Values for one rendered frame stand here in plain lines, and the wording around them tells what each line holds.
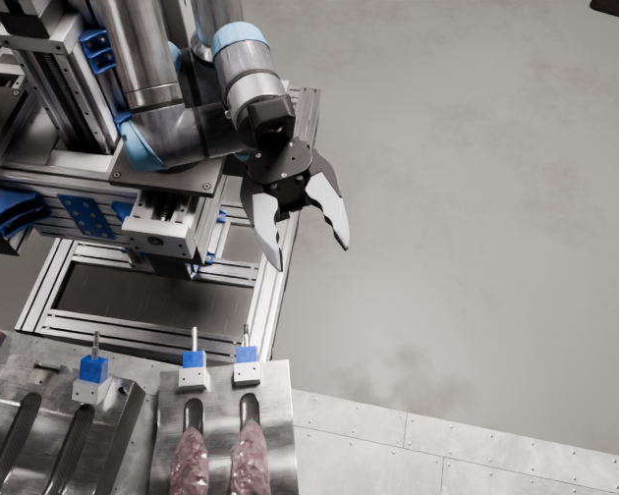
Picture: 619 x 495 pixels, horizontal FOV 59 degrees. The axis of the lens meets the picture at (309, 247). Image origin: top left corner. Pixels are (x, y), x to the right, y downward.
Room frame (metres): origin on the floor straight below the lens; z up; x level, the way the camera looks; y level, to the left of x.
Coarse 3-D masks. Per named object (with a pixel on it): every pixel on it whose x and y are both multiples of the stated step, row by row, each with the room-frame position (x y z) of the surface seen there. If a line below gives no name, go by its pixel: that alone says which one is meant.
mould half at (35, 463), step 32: (0, 384) 0.31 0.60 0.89; (32, 384) 0.31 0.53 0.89; (64, 384) 0.31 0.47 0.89; (128, 384) 0.31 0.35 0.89; (0, 416) 0.25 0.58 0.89; (64, 416) 0.25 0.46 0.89; (96, 416) 0.25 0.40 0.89; (128, 416) 0.26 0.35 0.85; (0, 448) 0.20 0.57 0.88; (32, 448) 0.20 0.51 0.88; (96, 448) 0.20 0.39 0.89; (32, 480) 0.14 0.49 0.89; (96, 480) 0.14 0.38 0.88
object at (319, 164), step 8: (312, 152) 0.40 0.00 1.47; (312, 160) 0.39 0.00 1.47; (320, 160) 0.39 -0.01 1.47; (312, 168) 0.38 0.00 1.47; (320, 168) 0.38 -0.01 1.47; (328, 168) 0.38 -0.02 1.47; (312, 176) 0.37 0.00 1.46; (328, 176) 0.37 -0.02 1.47; (336, 176) 0.37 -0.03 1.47; (336, 184) 0.36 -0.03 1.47; (336, 192) 0.34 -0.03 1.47
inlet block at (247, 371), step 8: (248, 328) 0.44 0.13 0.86; (248, 336) 0.42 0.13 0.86; (248, 344) 0.41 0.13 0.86; (240, 352) 0.39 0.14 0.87; (248, 352) 0.39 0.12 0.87; (256, 352) 0.39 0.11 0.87; (240, 360) 0.37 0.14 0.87; (248, 360) 0.37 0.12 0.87; (256, 360) 0.37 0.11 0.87; (240, 368) 0.35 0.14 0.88; (248, 368) 0.35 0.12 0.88; (256, 368) 0.35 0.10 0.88; (240, 376) 0.33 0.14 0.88; (248, 376) 0.33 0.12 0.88; (256, 376) 0.33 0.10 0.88; (240, 384) 0.32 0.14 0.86; (248, 384) 0.32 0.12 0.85
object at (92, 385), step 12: (96, 336) 0.38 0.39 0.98; (96, 348) 0.36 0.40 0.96; (84, 360) 0.34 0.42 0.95; (96, 360) 0.34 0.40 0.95; (84, 372) 0.32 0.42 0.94; (96, 372) 0.32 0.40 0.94; (84, 384) 0.30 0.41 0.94; (96, 384) 0.30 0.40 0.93; (108, 384) 0.31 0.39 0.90; (72, 396) 0.28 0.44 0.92; (84, 396) 0.28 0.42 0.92; (96, 396) 0.28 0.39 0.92
